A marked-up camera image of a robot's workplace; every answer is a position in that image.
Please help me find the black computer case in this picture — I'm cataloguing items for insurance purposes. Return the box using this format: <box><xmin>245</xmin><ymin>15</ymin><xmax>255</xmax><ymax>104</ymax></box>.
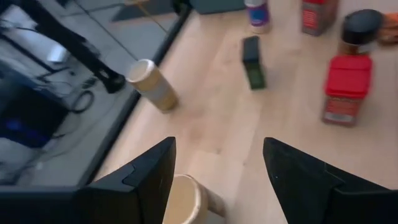
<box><xmin>0</xmin><ymin>77</ymin><xmax>70</xmax><ymax>149</ymax></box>

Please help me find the tan spice jar pale label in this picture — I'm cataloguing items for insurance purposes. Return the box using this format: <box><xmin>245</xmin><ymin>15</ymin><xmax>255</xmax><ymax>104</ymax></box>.
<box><xmin>125</xmin><ymin>58</ymin><xmax>180</xmax><ymax>113</ymax></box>

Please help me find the smoked paprika tin red lid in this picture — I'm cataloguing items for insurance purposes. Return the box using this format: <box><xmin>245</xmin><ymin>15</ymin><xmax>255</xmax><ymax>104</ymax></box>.
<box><xmin>300</xmin><ymin>0</ymin><xmax>340</xmax><ymax>37</ymax></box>
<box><xmin>321</xmin><ymin>54</ymin><xmax>374</xmax><ymax>128</ymax></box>

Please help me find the orange spice bottle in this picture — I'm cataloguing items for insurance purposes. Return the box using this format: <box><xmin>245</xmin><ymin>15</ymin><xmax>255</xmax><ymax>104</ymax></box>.
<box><xmin>377</xmin><ymin>12</ymin><xmax>398</xmax><ymax>45</ymax></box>

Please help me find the purple label spice bottle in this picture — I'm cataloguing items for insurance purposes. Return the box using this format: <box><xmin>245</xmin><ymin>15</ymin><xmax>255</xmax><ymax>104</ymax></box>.
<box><xmin>244</xmin><ymin>0</ymin><xmax>272</xmax><ymax>35</ymax></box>

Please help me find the black cable loop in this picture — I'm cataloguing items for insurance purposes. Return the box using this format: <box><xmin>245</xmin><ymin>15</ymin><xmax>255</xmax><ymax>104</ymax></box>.
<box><xmin>70</xmin><ymin>88</ymin><xmax>96</xmax><ymax>114</ymax></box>

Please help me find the green black pepper tin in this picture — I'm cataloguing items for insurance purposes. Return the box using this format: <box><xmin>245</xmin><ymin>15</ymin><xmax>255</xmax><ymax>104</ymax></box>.
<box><xmin>241</xmin><ymin>35</ymin><xmax>267</xmax><ymax>91</ymax></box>

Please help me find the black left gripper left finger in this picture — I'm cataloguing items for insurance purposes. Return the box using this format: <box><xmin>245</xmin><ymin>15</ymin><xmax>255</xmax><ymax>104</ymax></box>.
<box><xmin>76</xmin><ymin>136</ymin><xmax>177</xmax><ymax>224</ymax></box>

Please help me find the black stand leg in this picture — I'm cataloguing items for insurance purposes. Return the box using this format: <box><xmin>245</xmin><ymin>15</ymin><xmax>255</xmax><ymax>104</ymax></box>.
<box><xmin>0</xmin><ymin>0</ymin><xmax>127</xmax><ymax>94</ymax></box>

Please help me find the black-lid spice jar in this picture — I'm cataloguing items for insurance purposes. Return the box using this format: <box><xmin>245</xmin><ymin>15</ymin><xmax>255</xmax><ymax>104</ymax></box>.
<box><xmin>337</xmin><ymin>8</ymin><xmax>384</xmax><ymax>57</ymax></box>

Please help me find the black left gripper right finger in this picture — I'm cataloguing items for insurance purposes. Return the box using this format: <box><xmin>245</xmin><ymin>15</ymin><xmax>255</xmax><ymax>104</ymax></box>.
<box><xmin>263</xmin><ymin>136</ymin><xmax>398</xmax><ymax>224</ymax></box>

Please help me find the grey plastic bin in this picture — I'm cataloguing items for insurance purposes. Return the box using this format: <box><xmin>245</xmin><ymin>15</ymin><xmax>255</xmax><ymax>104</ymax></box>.
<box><xmin>188</xmin><ymin>0</ymin><xmax>247</xmax><ymax>16</ymax></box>

